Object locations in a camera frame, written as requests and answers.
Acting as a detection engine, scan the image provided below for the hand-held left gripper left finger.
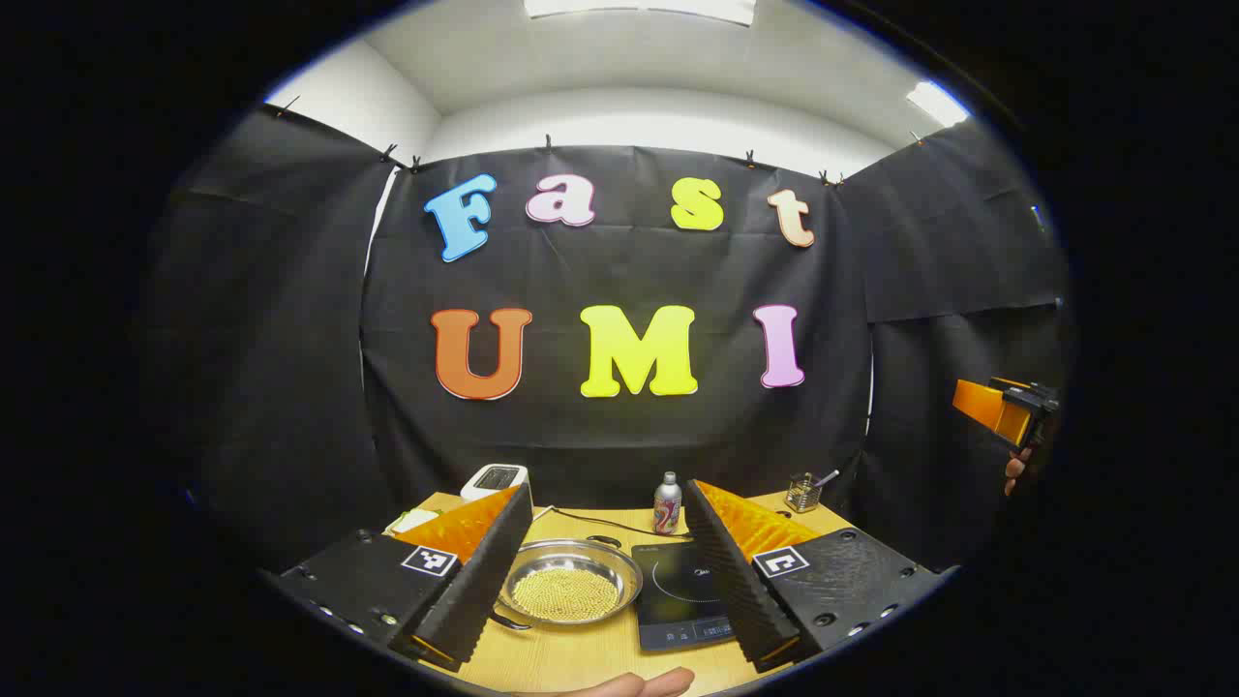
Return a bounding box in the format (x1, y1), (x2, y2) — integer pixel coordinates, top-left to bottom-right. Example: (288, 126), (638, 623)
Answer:
(259, 481), (535, 674)

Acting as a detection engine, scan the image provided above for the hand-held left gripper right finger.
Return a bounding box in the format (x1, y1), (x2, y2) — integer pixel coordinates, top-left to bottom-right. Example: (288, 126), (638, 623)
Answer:
(683, 478), (954, 676)

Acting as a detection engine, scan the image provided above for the black induction cooktop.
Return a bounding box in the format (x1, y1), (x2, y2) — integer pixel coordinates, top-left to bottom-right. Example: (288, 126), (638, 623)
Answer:
(631, 540), (741, 652)

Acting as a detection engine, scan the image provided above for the stainless steel pot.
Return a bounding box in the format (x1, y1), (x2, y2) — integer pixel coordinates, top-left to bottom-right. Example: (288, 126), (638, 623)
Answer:
(494, 538), (645, 632)

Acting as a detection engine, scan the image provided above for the pile of yellow beans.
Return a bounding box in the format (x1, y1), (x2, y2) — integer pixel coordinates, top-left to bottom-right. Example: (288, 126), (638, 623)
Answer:
(511, 568), (620, 622)

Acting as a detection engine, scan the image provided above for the silver drink bottle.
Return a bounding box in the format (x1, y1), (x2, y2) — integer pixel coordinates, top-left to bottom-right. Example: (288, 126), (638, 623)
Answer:
(652, 471), (683, 536)

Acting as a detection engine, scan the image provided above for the white toaster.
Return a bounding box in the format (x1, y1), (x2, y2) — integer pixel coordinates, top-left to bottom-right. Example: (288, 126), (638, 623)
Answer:
(460, 464), (529, 502)

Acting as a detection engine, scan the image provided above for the ceiling light panel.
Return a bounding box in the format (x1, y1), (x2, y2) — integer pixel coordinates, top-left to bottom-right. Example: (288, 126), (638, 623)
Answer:
(907, 80), (971, 128)
(523, 0), (758, 26)

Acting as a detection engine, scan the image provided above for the row of black cloth clips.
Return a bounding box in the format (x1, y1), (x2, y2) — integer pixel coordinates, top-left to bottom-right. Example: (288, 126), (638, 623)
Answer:
(276, 95), (925, 187)

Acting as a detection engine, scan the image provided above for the black power cable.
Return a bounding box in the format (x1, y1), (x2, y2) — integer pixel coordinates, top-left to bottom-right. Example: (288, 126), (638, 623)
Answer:
(554, 507), (693, 539)

